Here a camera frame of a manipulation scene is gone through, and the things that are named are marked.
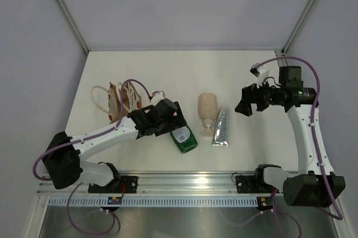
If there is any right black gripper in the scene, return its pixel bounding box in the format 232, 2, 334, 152
235, 77, 285, 116

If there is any green dish soap bottle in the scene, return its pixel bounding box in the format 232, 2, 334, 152
170, 125, 198, 154

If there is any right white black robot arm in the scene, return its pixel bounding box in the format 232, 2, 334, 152
235, 66, 346, 208

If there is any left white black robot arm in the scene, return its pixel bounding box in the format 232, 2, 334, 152
42, 98, 187, 193

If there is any beige pump lotion bottle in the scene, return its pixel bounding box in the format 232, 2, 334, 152
198, 93, 218, 137

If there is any silver toothpaste tube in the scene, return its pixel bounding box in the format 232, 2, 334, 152
211, 106, 229, 147

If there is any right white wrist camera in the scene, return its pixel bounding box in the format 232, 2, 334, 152
250, 64, 270, 88

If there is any right aluminium frame post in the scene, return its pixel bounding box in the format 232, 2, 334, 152
280, 0, 318, 55

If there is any aluminium frame post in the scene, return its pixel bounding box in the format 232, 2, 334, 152
54, 0, 90, 56
280, 0, 318, 55

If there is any aluminium mounting rail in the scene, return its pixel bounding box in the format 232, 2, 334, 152
36, 172, 300, 196

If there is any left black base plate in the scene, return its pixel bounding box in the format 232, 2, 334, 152
88, 175, 139, 194

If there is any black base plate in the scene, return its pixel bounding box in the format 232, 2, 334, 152
233, 173, 276, 194
88, 175, 139, 194

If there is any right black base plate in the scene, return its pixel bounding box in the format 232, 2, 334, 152
233, 173, 276, 194

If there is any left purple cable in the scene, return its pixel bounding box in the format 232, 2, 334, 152
32, 79, 152, 235

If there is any purple cable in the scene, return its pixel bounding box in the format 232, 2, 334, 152
223, 56, 344, 238
32, 79, 152, 235

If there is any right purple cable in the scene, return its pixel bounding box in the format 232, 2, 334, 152
223, 56, 344, 238

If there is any left aluminium frame post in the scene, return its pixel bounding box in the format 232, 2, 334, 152
54, 0, 90, 56

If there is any white slotted cable duct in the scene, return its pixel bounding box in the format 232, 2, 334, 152
48, 196, 258, 207

